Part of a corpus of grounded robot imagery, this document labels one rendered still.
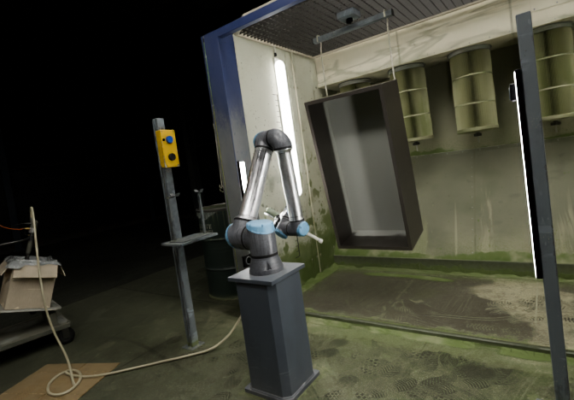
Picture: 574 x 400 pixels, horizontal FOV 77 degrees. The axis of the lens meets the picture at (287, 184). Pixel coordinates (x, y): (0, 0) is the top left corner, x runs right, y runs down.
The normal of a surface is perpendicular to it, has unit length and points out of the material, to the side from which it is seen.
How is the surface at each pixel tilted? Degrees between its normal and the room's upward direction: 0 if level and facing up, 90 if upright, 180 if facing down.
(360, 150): 101
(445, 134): 90
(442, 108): 90
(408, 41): 90
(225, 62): 90
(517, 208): 57
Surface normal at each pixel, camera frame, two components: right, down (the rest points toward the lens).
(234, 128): 0.81, -0.08
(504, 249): -0.56, -0.43
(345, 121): -0.53, 0.32
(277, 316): 0.16, 0.03
